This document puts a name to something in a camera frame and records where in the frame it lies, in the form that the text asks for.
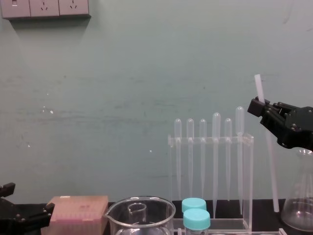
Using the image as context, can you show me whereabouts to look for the white stirring rod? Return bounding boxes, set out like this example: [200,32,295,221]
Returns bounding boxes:
[254,74,280,212]

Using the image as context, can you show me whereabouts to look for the short clear plastic pipette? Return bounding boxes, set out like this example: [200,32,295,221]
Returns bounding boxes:
[186,118,195,197]
[174,118,182,200]
[224,117,233,202]
[199,118,207,197]

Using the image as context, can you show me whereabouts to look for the glass conical flask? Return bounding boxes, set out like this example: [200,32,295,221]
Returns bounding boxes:
[280,147,313,232]

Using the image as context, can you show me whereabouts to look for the long clear plastic pipette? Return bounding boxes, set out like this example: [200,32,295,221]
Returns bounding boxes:
[212,112,221,218]
[235,106,245,215]

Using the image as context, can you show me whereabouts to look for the pink pipette tip box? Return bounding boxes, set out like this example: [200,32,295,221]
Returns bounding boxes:
[40,195,110,235]

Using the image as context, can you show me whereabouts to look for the teal capped glass vial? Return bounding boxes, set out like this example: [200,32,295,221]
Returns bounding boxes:
[181,197,207,214]
[183,208,211,235]

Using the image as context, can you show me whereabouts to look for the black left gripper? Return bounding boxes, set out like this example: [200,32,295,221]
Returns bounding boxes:
[0,182,56,235]

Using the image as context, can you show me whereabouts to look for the clear acrylic vial holder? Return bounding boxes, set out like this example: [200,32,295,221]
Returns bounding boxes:
[172,227,287,235]

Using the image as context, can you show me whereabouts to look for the small glass beaker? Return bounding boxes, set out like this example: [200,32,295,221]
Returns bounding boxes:
[127,203,148,225]

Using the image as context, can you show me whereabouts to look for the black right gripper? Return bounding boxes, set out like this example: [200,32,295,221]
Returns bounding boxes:
[246,97,313,150]

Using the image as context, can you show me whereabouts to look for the clear acrylic pipette rack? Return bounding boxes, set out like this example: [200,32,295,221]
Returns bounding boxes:
[168,133,255,231]

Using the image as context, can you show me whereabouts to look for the grey wall socket panel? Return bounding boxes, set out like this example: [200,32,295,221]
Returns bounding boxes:
[0,0,92,21]

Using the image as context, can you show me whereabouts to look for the large glass beaker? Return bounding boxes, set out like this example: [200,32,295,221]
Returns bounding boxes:
[105,195,177,235]

